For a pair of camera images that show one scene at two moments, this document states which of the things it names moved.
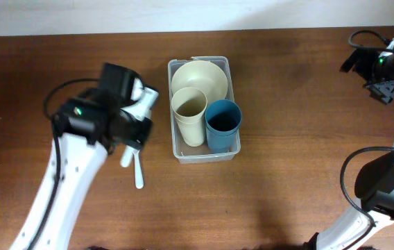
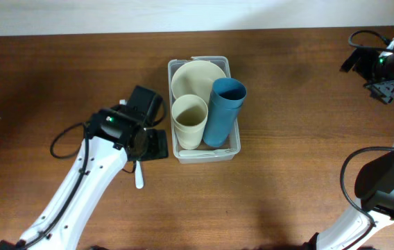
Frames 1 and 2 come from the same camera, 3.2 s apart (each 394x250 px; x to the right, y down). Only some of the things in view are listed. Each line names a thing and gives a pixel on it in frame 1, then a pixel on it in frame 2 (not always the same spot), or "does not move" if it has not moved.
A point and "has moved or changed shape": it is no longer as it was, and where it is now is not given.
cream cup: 189,105 has moved or changed shape
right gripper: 384,92 does not move
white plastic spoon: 139,176 does not move
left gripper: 139,140 to 158,145
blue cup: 223,136 to 225,106
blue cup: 223,119 to 227,98
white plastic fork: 125,158 has moved or changed shape
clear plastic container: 205,128 does not move
